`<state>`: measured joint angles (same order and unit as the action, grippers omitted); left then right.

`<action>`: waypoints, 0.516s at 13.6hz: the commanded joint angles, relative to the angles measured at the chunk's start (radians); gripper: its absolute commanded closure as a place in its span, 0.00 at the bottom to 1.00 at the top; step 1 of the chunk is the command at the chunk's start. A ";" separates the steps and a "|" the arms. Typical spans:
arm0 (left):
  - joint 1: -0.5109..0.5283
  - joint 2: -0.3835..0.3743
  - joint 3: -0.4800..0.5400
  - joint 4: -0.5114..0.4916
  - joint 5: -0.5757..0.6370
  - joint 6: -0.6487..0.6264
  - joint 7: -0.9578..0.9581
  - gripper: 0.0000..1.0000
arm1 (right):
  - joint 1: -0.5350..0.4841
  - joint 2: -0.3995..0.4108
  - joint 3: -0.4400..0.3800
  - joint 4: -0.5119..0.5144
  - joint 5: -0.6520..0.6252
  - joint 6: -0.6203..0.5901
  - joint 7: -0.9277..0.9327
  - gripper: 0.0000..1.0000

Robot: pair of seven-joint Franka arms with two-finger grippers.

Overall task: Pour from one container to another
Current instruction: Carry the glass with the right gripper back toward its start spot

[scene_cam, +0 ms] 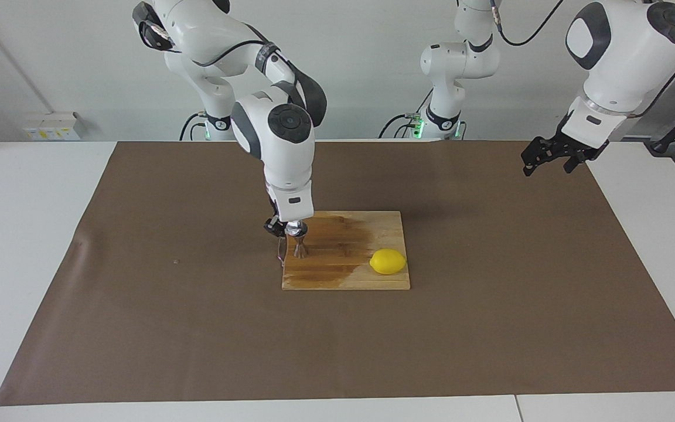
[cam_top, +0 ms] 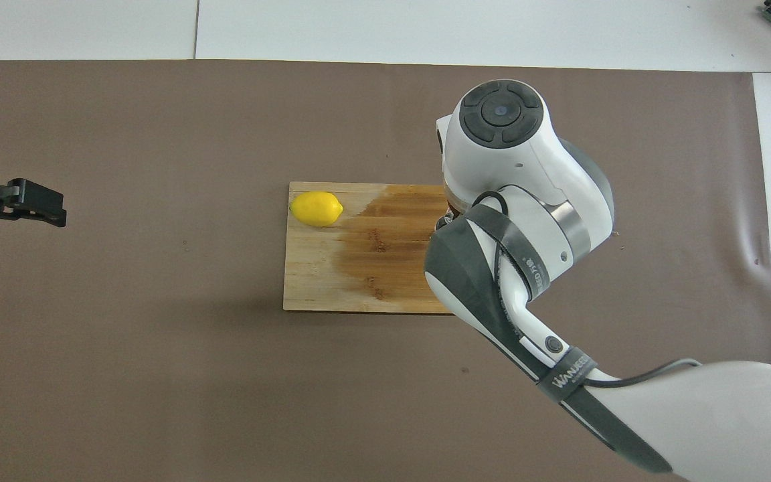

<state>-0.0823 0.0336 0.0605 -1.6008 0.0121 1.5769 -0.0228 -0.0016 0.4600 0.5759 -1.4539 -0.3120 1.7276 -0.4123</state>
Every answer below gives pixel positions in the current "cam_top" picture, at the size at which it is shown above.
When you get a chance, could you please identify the yellow lemon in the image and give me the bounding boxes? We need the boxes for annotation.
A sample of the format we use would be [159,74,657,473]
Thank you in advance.
[290,191,344,228]

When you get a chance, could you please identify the wooden cutting board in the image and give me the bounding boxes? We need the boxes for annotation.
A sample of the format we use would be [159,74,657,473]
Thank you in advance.
[282,181,460,315]

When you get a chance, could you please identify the brown paper table mat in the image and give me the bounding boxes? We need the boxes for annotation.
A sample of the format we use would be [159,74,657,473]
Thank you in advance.
[0,59,771,482]

